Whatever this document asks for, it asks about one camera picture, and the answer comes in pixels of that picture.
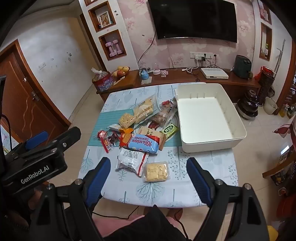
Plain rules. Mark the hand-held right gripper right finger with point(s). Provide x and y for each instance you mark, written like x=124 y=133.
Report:
x=197 y=177

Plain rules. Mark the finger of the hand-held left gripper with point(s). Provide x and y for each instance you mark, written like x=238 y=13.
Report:
x=67 y=138
x=37 y=139

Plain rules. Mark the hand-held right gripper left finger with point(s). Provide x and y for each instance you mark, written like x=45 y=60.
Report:
x=101 y=176

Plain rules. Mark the white red-edged wrapper packet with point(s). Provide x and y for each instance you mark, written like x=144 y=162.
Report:
x=130 y=162

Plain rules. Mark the small round snack packet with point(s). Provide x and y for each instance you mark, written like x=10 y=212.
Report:
x=101 y=134

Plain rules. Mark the dark chocolate snack packet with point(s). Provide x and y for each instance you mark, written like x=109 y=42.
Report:
x=113 y=139

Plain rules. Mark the clear yellow cracker packet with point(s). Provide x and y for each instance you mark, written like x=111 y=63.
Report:
x=156 y=171

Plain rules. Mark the orange white snack packet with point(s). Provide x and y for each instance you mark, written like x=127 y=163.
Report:
x=115 y=127

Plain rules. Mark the blue red biscuit packet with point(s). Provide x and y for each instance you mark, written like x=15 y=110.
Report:
x=140 y=143

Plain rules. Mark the green snack packet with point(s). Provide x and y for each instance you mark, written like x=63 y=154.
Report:
x=170 y=129

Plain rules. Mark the clear square cracker packet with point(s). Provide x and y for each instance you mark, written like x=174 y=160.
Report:
x=126 y=120

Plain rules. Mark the white plastic storage box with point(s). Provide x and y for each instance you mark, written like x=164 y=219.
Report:
x=203 y=113

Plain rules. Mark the beige wafer packet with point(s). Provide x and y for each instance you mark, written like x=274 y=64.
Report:
x=148 y=131

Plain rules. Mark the dark red jerky packet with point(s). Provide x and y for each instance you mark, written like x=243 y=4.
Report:
x=153 y=126

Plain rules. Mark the clear brown pastry packet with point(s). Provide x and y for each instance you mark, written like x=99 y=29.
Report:
x=161 y=117

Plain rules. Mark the small red snack packet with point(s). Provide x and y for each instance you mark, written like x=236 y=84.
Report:
x=165 y=103

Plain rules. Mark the large clear bread packet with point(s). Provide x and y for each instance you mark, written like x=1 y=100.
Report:
x=144 y=107

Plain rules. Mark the person's pink trouser leg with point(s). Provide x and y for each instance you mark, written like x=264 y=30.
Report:
x=108 y=226

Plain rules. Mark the red bucket with plastic bag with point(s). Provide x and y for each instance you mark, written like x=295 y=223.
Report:
x=101 y=82

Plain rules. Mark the person's black clothing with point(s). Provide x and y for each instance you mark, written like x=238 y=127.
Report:
x=150 y=223

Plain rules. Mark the wooden side table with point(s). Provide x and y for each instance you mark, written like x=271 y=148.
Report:
x=279 y=169

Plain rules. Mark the bowl of fruit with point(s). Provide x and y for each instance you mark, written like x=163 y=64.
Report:
x=120 y=72

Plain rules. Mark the yellow plastic stool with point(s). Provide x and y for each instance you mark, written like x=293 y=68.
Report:
x=272 y=234

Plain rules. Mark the red patterned cloth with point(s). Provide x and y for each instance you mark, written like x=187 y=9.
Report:
x=284 y=129

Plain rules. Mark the white square mat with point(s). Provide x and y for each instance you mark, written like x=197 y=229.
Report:
x=149 y=81

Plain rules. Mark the blue snow globe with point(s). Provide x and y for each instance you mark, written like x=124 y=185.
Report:
x=145 y=74

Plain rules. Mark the white plastic bucket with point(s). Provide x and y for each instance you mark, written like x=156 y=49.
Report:
x=270 y=106

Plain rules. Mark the wooden television cabinet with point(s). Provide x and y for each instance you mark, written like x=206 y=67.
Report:
x=175 y=76

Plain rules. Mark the white set-top box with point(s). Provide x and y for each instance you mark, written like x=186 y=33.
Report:
x=214 y=73

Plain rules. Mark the yellow oil bottle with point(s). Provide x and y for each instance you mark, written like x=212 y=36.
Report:
x=282 y=111

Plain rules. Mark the pink toy figure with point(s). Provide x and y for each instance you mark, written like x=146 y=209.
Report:
x=164 y=73

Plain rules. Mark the pink glass dome ornament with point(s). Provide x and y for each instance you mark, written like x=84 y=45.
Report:
x=156 y=70

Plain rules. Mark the dark glass bottle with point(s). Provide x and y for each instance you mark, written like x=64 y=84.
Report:
x=290 y=112

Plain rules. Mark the red patterned gift bag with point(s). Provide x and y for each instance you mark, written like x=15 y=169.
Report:
x=266 y=81

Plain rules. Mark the dark green air fryer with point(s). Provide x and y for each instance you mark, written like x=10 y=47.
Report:
x=242 y=67

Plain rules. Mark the framed photo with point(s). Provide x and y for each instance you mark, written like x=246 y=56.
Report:
x=105 y=19

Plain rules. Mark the green bottle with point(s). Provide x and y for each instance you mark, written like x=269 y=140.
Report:
x=266 y=50

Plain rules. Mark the metal pole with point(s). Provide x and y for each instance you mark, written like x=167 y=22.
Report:
x=279 y=58

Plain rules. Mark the black curved television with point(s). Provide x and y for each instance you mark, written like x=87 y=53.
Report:
x=192 y=18

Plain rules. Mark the colourful wall poster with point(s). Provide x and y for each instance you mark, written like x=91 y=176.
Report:
x=5 y=139

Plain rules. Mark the white wall niche shelf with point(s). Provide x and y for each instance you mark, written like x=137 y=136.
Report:
x=92 y=34

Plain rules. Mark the white wall power outlet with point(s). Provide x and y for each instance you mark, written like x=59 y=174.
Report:
x=196 y=55

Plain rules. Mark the narrow wooden wall niche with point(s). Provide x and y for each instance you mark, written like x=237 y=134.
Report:
x=262 y=30

